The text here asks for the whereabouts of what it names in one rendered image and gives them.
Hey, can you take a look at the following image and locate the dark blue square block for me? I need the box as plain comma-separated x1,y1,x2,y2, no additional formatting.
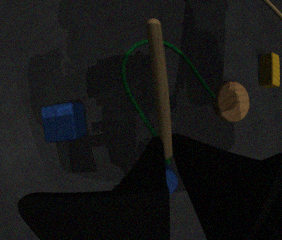
41,103,86,143

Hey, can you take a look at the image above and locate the round wooden button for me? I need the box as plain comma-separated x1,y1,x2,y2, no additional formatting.
212,81,249,123

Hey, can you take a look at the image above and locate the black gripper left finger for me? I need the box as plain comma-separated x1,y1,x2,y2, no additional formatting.
17,137,170,240

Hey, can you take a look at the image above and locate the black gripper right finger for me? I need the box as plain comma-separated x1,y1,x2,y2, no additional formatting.
172,133,282,240

